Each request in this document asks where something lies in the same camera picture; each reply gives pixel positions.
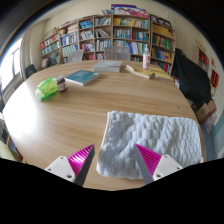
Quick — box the wooden bookshelf unit with books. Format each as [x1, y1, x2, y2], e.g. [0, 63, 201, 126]
[39, 3, 177, 75]

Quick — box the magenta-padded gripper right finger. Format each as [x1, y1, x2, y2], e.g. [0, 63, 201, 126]
[133, 143, 184, 186]

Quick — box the red wall hanging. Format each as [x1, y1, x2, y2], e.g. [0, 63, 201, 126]
[210, 68, 220, 89]

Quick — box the flat yellow book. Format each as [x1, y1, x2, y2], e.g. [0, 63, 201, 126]
[149, 66, 174, 82]

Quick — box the small dark-lidded jar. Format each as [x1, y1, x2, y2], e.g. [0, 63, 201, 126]
[55, 75, 68, 93]

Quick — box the teal book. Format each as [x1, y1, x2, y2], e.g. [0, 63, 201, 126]
[64, 69, 103, 87]

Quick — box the grey book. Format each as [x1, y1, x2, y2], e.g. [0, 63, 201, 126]
[92, 59, 124, 74]

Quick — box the light blue waffle towel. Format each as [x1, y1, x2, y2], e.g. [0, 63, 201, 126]
[96, 110, 205, 180]

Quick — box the narrow grey mesh chair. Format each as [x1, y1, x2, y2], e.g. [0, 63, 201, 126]
[66, 49, 85, 64]

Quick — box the cream and yellow book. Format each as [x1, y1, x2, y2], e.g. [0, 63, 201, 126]
[124, 64, 155, 80]

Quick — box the brown cardboard box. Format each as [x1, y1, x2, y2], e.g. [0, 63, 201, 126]
[195, 99, 218, 124]

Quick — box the small wall shelf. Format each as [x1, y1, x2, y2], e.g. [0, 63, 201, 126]
[193, 44, 210, 73]

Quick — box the wide grey mesh chair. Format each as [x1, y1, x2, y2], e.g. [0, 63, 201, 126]
[103, 45, 132, 62]

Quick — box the white bottle with red label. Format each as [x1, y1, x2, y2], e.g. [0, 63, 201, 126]
[142, 44, 152, 71]

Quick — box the dark office chair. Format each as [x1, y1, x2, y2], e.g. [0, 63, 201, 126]
[24, 63, 38, 79]

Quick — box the black cloth cover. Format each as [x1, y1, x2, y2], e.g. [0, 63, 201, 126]
[170, 47, 212, 109]

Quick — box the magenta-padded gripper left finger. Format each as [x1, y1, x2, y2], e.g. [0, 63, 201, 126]
[44, 143, 96, 187]

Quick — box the green plastic bag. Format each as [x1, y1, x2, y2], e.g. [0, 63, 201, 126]
[35, 76, 59, 101]

